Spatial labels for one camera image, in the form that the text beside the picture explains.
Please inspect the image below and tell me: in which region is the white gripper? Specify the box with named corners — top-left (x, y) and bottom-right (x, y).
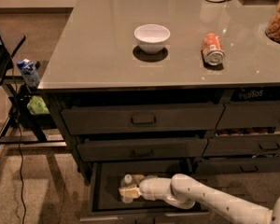
top-left (119, 175), bottom-right (160, 201)

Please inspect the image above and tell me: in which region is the clear plastic water bottle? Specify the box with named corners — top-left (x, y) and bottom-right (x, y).
top-left (120, 175), bottom-right (133, 203)

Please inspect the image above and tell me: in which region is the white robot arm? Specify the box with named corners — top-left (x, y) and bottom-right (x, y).
top-left (119, 174), bottom-right (280, 224)

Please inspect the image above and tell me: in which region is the open bottom drawer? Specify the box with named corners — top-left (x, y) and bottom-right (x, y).
top-left (80, 159), bottom-right (208, 224)

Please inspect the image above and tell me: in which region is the dark middle left drawer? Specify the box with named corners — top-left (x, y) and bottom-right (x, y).
top-left (77, 137), bottom-right (207, 161)

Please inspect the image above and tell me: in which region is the dark drawer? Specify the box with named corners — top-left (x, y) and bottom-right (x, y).
top-left (217, 101), bottom-right (280, 129)
top-left (193, 157), bottom-right (280, 175)
top-left (203, 134), bottom-right (280, 157)
top-left (77, 137), bottom-right (207, 161)
top-left (62, 104), bottom-right (224, 134)

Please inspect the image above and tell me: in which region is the dark top left drawer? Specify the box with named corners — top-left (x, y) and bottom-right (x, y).
top-left (62, 104), bottom-right (224, 134)

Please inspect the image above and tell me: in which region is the dark cabinet with grey counter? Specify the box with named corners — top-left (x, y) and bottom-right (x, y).
top-left (39, 0), bottom-right (280, 178)

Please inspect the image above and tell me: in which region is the dark middle right drawer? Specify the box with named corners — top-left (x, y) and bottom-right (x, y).
top-left (203, 134), bottom-right (280, 157)

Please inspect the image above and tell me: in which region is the dark bottom right drawer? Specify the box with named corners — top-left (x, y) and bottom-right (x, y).
top-left (193, 157), bottom-right (280, 175)

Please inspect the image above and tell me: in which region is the dark top right drawer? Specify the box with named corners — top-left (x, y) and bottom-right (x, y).
top-left (217, 101), bottom-right (280, 129)

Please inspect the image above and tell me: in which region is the green snack bag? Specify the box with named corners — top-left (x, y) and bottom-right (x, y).
top-left (27, 96), bottom-right (49, 115)

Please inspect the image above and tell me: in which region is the white ceramic bowl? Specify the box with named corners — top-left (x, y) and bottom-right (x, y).
top-left (133, 24), bottom-right (171, 54)

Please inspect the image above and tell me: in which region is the orange soda can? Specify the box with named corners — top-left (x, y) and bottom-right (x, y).
top-left (202, 34), bottom-right (225, 66)

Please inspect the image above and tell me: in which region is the black power cable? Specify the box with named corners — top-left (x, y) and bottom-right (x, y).
top-left (7, 54), bottom-right (28, 224)

